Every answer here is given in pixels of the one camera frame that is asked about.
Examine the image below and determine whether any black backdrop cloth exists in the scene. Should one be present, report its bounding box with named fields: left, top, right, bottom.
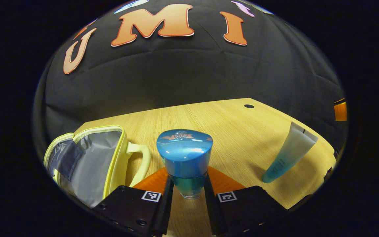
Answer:
left=33, top=0, right=348, bottom=148

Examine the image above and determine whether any blue white skincare tube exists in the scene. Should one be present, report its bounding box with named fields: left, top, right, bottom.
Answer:
left=262, top=121, right=318, bottom=183

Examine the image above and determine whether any pale yellow suitcase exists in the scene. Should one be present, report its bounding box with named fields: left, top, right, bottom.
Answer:
left=43, top=125, right=151, bottom=208

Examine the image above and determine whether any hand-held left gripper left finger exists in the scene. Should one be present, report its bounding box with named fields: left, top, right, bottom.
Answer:
left=92, top=167, right=174, bottom=237

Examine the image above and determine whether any blue skincare bottle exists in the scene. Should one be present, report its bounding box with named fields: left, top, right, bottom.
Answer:
left=157, top=129, right=213, bottom=199

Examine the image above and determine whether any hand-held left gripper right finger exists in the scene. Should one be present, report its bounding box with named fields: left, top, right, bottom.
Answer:
left=204, top=166, right=289, bottom=236

